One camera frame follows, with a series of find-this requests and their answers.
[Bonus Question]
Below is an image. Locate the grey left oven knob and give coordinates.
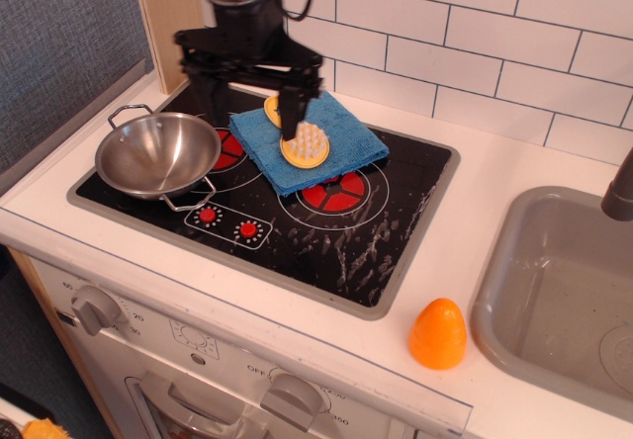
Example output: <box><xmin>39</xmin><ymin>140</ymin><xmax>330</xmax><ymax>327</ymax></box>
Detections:
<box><xmin>71</xmin><ymin>286</ymin><xmax>122</xmax><ymax>336</ymax></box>

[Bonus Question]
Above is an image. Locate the stainless steel bowl with handles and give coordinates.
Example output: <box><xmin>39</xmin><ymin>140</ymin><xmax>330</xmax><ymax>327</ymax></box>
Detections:
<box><xmin>95</xmin><ymin>104</ymin><xmax>222</xmax><ymax>212</ymax></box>

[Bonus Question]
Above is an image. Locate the white toy oven front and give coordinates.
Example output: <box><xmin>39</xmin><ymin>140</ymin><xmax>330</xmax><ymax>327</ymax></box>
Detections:
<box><xmin>33</xmin><ymin>261</ymin><xmax>472</xmax><ymax>438</ymax></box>

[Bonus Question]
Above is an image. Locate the red stove knob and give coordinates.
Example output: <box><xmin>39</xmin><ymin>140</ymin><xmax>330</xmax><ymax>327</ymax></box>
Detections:
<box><xmin>238</xmin><ymin>221</ymin><xmax>259</xmax><ymax>239</ymax></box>
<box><xmin>199</xmin><ymin>208</ymin><xmax>217</xmax><ymax>223</ymax></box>

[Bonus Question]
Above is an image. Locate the grey right oven knob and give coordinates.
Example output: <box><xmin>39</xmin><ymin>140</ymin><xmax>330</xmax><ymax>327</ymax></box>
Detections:
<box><xmin>260</xmin><ymin>374</ymin><xmax>324</xmax><ymax>432</ymax></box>

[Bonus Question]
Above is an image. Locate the black toy stove top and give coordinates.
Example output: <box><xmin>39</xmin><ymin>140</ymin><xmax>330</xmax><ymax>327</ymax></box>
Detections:
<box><xmin>68</xmin><ymin>128</ymin><xmax>460</xmax><ymax>320</ymax></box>

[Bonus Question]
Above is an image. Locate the yellow scrub brush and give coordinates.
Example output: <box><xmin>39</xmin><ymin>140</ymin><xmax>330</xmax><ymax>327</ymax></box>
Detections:
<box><xmin>279</xmin><ymin>122</ymin><xmax>330</xmax><ymax>169</ymax></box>

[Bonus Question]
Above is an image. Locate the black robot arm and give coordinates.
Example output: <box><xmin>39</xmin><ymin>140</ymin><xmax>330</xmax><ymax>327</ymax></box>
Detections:
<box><xmin>175</xmin><ymin>0</ymin><xmax>322</xmax><ymax>140</ymax></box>

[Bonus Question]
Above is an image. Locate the red right stove knob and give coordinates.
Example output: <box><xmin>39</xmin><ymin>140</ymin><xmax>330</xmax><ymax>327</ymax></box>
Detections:
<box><xmin>238</xmin><ymin>221</ymin><xmax>259</xmax><ymax>239</ymax></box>

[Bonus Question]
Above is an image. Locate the blue folded cloth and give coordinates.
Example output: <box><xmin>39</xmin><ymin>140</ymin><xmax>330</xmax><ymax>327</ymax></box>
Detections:
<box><xmin>227</xmin><ymin>89</ymin><xmax>391</xmax><ymax>198</ymax></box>

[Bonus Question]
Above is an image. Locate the light wooden post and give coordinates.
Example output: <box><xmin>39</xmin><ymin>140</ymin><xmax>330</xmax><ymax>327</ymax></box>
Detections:
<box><xmin>138</xmin><ymin>0</ymin><xmax>204</xmax><ymax>95</ymax></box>

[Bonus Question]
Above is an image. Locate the grey oven knob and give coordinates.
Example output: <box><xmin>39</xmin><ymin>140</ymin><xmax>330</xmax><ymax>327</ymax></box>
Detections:
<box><xmin>260</xmin><ymin>374</ymin><xmax>324</xmax><ymax>432</ymax></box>
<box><xmin>71</xmin><ymin>286</ymin><xmax>122</xmax><ymax>336</ymax></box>

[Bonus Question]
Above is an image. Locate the grey oven door handle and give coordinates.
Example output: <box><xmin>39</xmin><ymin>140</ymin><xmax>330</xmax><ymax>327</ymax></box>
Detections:
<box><xmin>136</xmin><ymin>372</ymin><xmax>268</xmax><ymax>438</ymax></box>

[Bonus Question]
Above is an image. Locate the red left stove knob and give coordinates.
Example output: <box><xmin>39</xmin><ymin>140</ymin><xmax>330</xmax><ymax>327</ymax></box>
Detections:
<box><xmin>199</xmin><ymin>208</ymin><xmax>217</xmax><ymax>223</ymax></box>

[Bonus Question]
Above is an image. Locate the grey plastic sink basin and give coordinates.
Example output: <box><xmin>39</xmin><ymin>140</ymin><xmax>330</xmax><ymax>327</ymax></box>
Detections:
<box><xmin>471</xmin><ymin>187</ymin><xmax>632</xmax><ymax>421</ymax></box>

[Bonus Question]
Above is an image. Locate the orange object bottom left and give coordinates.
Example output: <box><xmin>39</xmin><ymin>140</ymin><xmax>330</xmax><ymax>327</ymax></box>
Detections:
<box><xmin>22</xmin><ymin>418</ymin><xmax>70</xmax><ymax>439</ymax></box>

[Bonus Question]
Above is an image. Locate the orange plastic cone toy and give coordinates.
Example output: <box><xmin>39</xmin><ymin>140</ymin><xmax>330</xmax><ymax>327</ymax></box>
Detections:
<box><xmin>408</xmin><ymin>298</ymin><xmax>467</xmax><ymax>370</ymax></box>

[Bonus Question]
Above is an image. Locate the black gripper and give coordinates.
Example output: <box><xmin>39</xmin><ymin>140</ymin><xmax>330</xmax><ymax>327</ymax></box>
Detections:
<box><xmin>175</xmin><ymin>0</ymin><xmax>322</xmax><ymax>141</ymax></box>

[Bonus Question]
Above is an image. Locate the grey faucet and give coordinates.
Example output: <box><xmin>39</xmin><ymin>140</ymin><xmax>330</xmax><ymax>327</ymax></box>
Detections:
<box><xmin>601</xmin><ymin>149</ymin><xmax>633</xmax><ymax>221</ymax></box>

